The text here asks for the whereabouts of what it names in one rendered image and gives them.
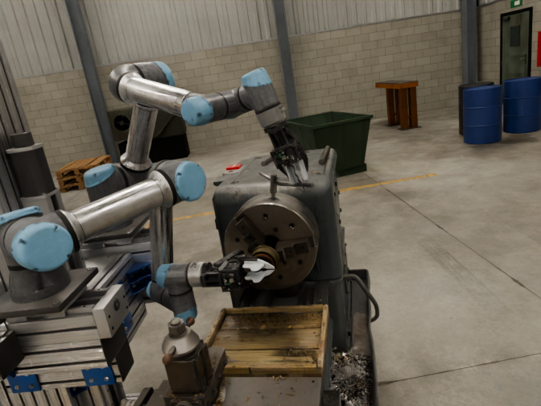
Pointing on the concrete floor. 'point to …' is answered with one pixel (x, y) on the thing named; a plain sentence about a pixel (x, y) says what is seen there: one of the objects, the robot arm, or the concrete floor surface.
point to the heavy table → (402, 89)
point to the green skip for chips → (336, 137)
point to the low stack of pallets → (72, 170)
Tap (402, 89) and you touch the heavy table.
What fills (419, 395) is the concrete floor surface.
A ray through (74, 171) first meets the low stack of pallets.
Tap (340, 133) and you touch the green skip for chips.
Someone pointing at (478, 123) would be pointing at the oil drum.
